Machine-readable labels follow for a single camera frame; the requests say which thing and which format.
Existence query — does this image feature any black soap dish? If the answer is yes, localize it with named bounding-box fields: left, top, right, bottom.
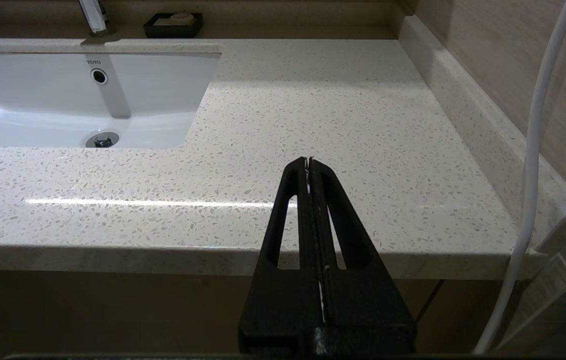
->
left=143, top=12, right=203, bottom=39

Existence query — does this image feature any metal glass panel bracket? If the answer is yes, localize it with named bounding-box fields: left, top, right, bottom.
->
left=533, top=214, right=566, bottom=256

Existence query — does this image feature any wooden vanity cabinet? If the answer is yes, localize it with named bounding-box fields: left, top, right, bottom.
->
left=0, top=269, right=528, bottom=357

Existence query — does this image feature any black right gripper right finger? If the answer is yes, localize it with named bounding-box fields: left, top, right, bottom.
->
left=309, top=157, right=417, bottom=354

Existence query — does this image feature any chrome sink drain stopper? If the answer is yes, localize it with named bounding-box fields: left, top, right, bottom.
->
left=85, top=131, right=120, bottom=149

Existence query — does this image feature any white ceramic sink basin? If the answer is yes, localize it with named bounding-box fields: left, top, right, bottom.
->
left=0, top=50, right=223, bottom=150

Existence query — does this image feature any white flexible hose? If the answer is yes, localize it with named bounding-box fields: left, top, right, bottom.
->
left=473, top=0, right=566, bottom=355

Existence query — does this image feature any chrome faucet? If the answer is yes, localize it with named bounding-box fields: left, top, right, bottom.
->
left=79, top=0, right=117, bottom=39

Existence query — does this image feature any clear glass panel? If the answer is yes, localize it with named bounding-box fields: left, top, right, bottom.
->
left=493, top=215, right=566, bottom=357

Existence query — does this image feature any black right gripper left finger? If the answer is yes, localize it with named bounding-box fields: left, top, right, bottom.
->
left=238, top=157, right=324, bottom=354

